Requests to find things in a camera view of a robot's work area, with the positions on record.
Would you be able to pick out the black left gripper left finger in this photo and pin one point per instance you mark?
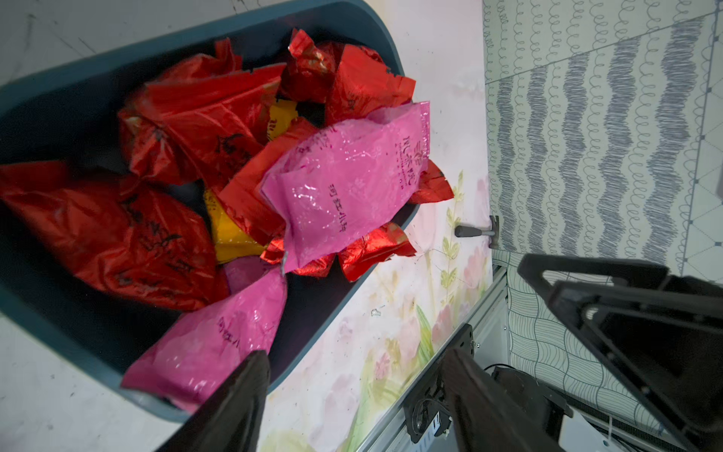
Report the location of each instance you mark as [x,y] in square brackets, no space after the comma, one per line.
[231,418]

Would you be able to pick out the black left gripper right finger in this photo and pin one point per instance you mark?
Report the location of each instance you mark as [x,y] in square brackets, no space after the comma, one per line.
[484,417]

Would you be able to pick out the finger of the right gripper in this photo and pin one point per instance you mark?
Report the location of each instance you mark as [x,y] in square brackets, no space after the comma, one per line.
[659,334]

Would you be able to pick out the pink tea bag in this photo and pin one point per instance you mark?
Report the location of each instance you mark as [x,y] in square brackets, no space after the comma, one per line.
[347,180]
[203,348]

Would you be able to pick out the yellow tea bag in box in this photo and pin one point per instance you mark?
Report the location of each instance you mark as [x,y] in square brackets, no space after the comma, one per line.
[230,241]

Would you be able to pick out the long red tea bag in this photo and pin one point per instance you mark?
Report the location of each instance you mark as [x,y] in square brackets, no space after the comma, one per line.
[117,234]

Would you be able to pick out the dark teal storage box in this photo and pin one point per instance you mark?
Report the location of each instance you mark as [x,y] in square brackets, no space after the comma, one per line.
[214,107]

